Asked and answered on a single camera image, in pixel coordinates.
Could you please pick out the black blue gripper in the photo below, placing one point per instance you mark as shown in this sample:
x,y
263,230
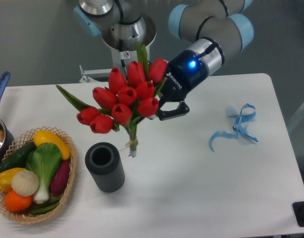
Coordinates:
x,y
183,74

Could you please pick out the red tulip bouquet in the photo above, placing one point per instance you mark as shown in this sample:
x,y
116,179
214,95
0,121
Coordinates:
x,y
126,100

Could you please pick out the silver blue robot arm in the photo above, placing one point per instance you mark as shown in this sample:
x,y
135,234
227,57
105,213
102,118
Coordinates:
x,y
216,30

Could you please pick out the dark grey ribbed vase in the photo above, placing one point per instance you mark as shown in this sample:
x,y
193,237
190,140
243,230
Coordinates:
x,y
104,163

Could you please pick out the blue ribbon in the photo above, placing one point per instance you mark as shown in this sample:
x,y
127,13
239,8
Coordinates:
x,y
242,118

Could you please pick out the purple sweet potato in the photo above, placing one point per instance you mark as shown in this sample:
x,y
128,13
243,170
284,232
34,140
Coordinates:
x,y
59,181

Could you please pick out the green bok choy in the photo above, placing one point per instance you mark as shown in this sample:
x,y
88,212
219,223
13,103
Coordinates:
x,y
44,162

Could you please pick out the black clamp base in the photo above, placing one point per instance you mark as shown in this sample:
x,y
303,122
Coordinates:
x,y
298,208

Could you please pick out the woven wicker basket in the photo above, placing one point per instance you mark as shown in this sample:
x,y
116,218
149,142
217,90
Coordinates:
x,y
25,217

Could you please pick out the green cucumber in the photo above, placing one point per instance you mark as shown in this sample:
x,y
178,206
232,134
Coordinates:
x,y
18,158

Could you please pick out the white garlic bulb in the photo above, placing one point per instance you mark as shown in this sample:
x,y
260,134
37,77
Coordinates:
x,y
25,183

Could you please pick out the green bean pods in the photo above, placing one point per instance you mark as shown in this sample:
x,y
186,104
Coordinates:
x,y
45,207

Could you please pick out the yellow bell pepper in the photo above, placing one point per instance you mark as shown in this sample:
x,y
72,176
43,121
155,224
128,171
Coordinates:
x,y
6,178

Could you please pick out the orange fruit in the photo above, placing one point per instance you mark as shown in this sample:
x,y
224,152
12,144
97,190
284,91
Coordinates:
x,y
15,202

